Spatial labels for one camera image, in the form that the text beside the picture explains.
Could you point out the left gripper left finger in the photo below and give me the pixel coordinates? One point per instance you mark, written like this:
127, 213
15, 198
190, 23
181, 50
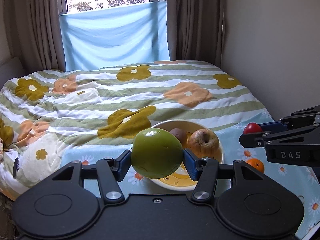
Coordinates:
108, 172

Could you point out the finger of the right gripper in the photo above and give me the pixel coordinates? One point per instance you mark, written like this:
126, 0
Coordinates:
273, 127

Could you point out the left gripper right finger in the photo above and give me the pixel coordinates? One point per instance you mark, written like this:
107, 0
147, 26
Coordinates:
206, 172

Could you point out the small red tomato front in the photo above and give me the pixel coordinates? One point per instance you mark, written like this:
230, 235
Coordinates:
252, 127

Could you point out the large wrinkled brown apple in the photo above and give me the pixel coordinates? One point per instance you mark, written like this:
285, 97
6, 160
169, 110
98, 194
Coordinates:
204, 143

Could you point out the brown kiwi fruit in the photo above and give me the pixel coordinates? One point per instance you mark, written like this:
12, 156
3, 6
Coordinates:
181, 135

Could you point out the orange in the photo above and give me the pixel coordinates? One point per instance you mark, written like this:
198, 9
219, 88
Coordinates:
256, 163

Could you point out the green apple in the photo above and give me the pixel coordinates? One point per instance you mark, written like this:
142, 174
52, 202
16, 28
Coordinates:
156, 153

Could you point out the cream ceramic bowl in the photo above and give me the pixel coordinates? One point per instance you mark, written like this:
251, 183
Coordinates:
179, 180

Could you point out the floral striped duvet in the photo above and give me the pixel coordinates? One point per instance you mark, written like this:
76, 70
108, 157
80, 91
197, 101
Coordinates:
48, 112

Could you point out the black small device on bed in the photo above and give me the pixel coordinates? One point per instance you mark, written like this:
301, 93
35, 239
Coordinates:
16, 166

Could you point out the crumpled patterned paper packet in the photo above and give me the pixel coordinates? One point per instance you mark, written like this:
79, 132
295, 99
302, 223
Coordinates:
1, 149

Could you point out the light blue window cloth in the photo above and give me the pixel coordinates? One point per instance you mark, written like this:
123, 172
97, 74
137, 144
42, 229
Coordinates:
115, 36

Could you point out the right brown curtain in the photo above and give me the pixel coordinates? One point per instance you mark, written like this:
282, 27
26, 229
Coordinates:
195, 30

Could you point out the brown curtain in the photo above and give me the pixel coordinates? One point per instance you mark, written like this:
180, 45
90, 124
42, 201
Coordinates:
34, 34
195, 30

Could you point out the left brown curtain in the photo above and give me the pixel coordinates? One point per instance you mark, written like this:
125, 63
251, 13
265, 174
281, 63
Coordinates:
34, 34

